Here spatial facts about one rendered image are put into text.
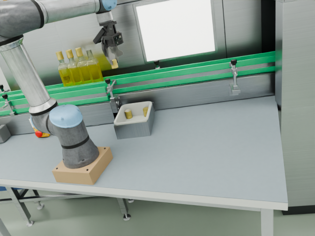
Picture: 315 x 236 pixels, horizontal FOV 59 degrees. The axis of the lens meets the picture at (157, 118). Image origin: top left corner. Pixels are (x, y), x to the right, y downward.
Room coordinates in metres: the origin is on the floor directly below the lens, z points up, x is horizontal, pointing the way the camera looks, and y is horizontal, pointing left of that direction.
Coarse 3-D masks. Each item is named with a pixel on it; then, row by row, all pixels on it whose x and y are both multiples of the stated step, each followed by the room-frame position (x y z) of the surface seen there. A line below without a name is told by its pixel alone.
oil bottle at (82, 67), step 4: (84, 60) 1.58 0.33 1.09; (80, 64) 1.56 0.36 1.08; (84, 64) 1.56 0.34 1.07; (80, 68) 1.56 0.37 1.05; (84, 68) 1.56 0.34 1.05; (80, 72) 1.56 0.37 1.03; (84, 72) 1.56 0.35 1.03; (88, 72) 1.56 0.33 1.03; (84, 76) 1.56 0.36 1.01; (88, 76) 1.56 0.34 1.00; (84, 80) 1.56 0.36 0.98; (88, 80) 1.56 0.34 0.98
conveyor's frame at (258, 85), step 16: (224, 80) 1.39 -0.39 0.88; (240, 80) 1.37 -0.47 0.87; (256, 80) 1.36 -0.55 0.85; (272, 80) 1.34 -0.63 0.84; (128, 96) 1.48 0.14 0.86; (144, 96) 1.47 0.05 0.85; (160, 96) 1.45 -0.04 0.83; (176, 96) 1.44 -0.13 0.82; (192, 96) 1.42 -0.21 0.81; (208, 96) 1.40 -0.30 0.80; (224, 96) 1.39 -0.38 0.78; (240, 96) 1.37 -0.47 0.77; (256, 96) 1.36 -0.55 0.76; (96, 112) 1.42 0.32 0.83; (112, 112) 1.41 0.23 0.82; (16, 128) 1.52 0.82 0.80; (32, 128) 1.50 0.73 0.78
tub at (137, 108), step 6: (144, 102) 1.41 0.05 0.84; (150, 102) 1.39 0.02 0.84; (120, 108) 1.39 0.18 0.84; (126, 108) 1.42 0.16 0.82; (132, 108) 1.41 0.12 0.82; (138, 108) 1.41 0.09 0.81; (150, 108) 1.32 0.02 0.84; (120, 114) 1.34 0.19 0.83; (132, 114) 1.41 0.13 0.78; (138, 114) 1.41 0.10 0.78; (114, 120) 1.25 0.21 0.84; (120, 120) 1.31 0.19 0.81; (126, 120) 1.37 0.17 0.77; (132, 120) 1.36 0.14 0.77; (138, 120) 1.20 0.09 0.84; (144, 120) 1.19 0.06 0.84
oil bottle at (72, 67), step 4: (68, 64) 1.58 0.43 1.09; (72, 64) 1.57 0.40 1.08; (76, 64) 1.58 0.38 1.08; (68, 68) 1.57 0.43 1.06; (72, 68) 1.57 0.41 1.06; (76, 68) 1.57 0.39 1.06; (72, 72) 1.57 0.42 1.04; (76, 72) 1.57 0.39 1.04; (72, 76) 1.57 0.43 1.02; (76, 76) 1.57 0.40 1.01; (80, 76) 1.57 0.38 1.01; (72, 80) 1.58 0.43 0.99; (76, 80) 1.57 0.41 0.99; (80, 80) 1.57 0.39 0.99; (76, 84) 1.57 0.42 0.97; (80, 84) 1.57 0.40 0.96
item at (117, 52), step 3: (111, 48) 1.47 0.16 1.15; (114, 48) 1.47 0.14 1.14; (117, 48) 1.46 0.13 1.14; (114, 51) 1.47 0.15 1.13; (117, 51) 1.47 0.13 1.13; (120, 51) 1.45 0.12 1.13; (117, 54) 1.47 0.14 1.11; (120, 54) 1.46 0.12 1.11; (117, 57) 1.47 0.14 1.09; (117, 60) 1.47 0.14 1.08
